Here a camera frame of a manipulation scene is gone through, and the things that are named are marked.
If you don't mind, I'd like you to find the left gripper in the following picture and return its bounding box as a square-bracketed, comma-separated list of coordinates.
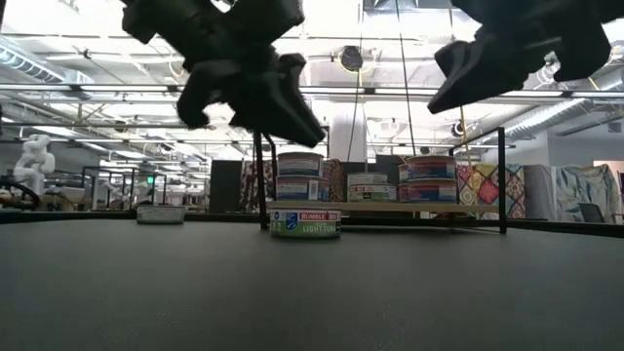
[121, 0, 327, 148]

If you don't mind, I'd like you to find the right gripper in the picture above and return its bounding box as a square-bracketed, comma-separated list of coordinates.
[427, 0, 624, 114]

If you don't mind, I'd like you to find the pull-tab can pale label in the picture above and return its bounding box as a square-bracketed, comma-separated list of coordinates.
[136, 204, 187, 226]

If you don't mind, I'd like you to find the black cabinet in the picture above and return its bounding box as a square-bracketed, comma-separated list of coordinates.
[209, 159, 244, 215]

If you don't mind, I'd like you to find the white pillar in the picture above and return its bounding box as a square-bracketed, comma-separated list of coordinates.
[331, 101, 368, 165]

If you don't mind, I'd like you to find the long ceiling light strip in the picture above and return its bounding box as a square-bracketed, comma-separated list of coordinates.
[0, 82, 624, 99]

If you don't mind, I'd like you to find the grey cloth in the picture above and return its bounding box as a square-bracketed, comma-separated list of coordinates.
[524, 164, 560, 221]

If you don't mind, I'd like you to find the leaf print cloth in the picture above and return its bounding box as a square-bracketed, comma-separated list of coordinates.
[555, 163, 623, 223]

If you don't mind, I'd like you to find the colourful patchwork quilt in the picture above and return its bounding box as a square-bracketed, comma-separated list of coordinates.
[455, 163, 527, 220]

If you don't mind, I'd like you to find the dark box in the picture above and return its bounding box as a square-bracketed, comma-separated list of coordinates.
[340, 154, 409, 175]

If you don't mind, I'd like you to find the dark office chair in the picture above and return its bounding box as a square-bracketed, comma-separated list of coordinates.
[578, 202, 608, 224]

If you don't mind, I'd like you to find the black table mat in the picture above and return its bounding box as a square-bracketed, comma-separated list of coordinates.
[0, 218, 624, 351]

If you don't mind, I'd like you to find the white robot figure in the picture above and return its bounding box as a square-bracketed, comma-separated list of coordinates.
[12, 134, 58, 196]

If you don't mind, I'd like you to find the large ceiling duct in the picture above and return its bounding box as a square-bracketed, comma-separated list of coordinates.
[504, 67, 624, 137]

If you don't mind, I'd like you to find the orange hanging power cable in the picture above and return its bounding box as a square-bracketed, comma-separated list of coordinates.
[457, 104, 482, 220]

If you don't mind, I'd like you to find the black ceiling cable reel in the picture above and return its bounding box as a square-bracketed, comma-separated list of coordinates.
[339, 45, 365, 73]

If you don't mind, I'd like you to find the black hanging cable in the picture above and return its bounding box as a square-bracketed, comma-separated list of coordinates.
[394, 0, 416, 160]

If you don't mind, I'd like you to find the black aluminium table frame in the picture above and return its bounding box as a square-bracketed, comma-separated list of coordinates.
[0, 210, 624, 240]

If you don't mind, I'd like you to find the silver ventilation duct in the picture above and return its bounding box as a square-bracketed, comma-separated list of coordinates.
[0, 46, 94, 87]

